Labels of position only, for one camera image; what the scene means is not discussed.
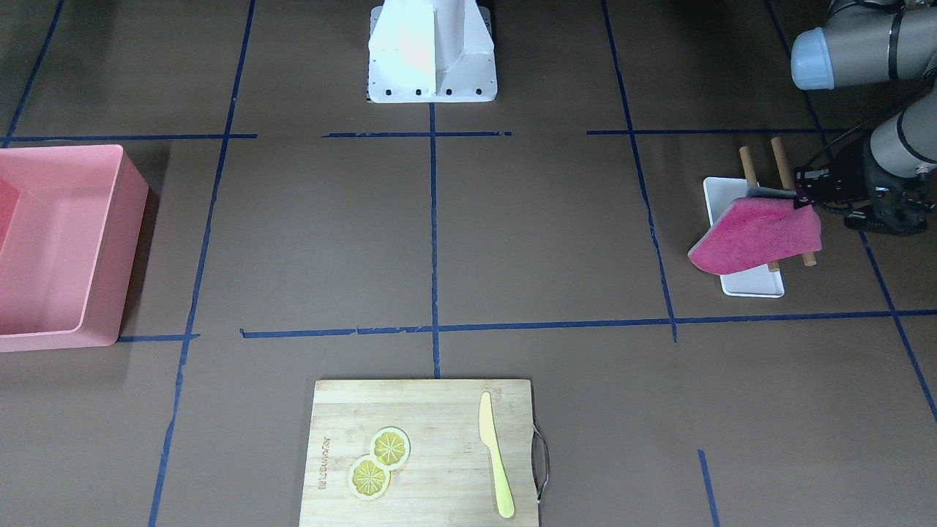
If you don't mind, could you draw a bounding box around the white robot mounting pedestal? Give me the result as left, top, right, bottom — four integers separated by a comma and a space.
366, 1, 499, 104

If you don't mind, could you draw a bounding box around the wooden cutting board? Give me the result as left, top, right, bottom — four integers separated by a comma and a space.
298, 379, 542, 526

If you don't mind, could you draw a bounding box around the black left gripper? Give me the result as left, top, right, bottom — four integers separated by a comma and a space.
794, 143, 935, 236

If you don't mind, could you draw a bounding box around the pink sponge cloth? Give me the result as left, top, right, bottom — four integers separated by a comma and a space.
688, 198, 822, 274

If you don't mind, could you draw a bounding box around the yellow plastic knife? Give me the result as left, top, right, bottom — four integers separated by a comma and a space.
478, 391, 515, 518

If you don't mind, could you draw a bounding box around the lemon slice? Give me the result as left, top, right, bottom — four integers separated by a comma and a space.
370, 426, 411, 471
347, 456, 392, 501

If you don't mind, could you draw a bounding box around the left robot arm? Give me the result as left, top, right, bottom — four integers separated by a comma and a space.
790, 1, 936, 236

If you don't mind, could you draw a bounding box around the wooden rack rod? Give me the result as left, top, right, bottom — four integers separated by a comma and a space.
739, 146, 782, 273
769, 137, 817, 267

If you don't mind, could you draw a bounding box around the pink plastic bin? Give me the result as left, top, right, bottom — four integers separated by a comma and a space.
1, 144, 149, 351

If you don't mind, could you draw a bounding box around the white rack tray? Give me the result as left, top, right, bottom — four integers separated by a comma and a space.
703, 177, 785, 298

